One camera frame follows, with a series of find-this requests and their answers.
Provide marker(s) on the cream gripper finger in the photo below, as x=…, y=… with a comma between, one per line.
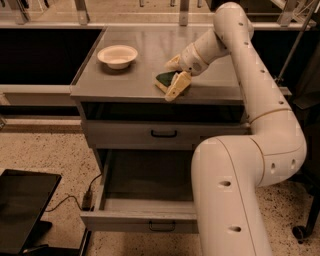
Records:
x=173, y=64
x=179, y=83

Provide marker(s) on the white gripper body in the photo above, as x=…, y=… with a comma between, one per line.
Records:
x=190, y=61

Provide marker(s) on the green and yellow sponge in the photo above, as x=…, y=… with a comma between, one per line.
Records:
x=163, y=80

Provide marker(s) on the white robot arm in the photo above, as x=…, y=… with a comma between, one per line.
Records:
x=226, y=170

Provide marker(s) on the closed grey upper drawer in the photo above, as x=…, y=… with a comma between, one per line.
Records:
x=154, y=135

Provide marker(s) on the grey drawer cabinet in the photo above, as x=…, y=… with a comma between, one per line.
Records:
x=130, y=94

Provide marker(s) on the open grey lower drawer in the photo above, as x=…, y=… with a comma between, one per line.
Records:
x=144, y=191

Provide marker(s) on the white bowl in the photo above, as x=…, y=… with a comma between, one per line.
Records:
x=117, y=57

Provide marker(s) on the metal clamp rod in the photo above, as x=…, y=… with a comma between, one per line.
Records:
x=301, y=12

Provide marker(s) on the black power adapter with cable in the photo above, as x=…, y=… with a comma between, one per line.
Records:
x=84, y=205

